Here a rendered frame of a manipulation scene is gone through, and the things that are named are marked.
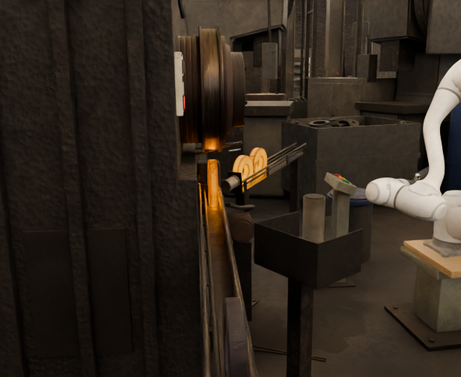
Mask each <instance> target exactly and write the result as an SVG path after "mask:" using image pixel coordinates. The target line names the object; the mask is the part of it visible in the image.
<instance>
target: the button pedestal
mask: <svg viewBox="0 0 461 377"><path fill-rule="evenodd" d="M333 175H334V174H333ZM333 175H332V174H330V173H328V172H327V173H326V176H325V179H324V180H325V181H326V182H327V183H328V184H329V185H330V186H332V187H333V190H332V229H331V239H333V238H336V237H339V236H342V235H345V234H348V226H349V195H350V194H351V195H353V196H354V195H355V192H356V189H357V187H356V186H354V185H353V184H352V183H345V182H344V181H342V179H339V178H338V177H337V176H335V175H334V176H335V177H337V178H335V177H333ZM340 180H341V181H340ZM354 286H356V285H355V283H354V282H353V281H352V279H351V278H350V277H347V278H344V279H342V280H340V281H337V282H335V283H332V284H330V285H328V286H327V287H328V288H336V287H354Z"/></svg>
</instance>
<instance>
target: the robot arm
mask: <svg viewBox="0 0 461 377"><path fill-rule="evenodd" d="M460 100H461V60H459V61H458V62H456V63H455V65H453V66H452V68H450V69H449V71H448V72H447V73H446V75H445V77H444V78H443V79H442V81H441V82H440V85H439V87H438V89H437V91H436V93H435V95H434V97H433V101H432V102H431V105H430V107H429V109H428V112H427V114H426V117H425V119H424V127H423V132H424V142H425V146H426V150H427V157H428V161H429V166H428V167H427V168H425V169H423V170H422V171H419V172H418V173H416V174H414V176H415V178H414V179H413V180H405V179H393V178H380V179H377V180H374V181H372V182H370V183H369V184H367V188H366V192H365V196H366V198H367V199H368V200H369V201H370V202H371V203H375V204H377V205H382V206H387V207H391V208H393V209H397V210H399V211H401V212H402V213H404V214H406V215H408V216H411V217H413V218H417V219H420V220H423V221H434V225H433V240H431V241H423V245H424V246H427V247H428V248H430V249H432V250H434V251H435V252H437V253H438V254H440V255H441V256H442V257H458V256H461V191H457V190H454V191H447V192H445V193H444V194H443V195H442V193H441V192H440V186H441V184H442V180H443V178H444V174H445V161H444V156H443V151H442V143H441V137H440V125H441V123H442V121H443V120H444V118H445V117H446V116H447V115H448V114H449V113H450V111H451V110H452V109H453V108H454V107H455V106H456V105H457V104H458V103H459V102H460Z"/></svg>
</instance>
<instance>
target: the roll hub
mask: <svg viewBox="0 0 461 377"><path fill-rule="evenodd" d="M231 60H232V74H233V119H232V127H242V126H243V123H244V117H245V67H244V60H243V55H242V53H241V52H231Z"/></svg>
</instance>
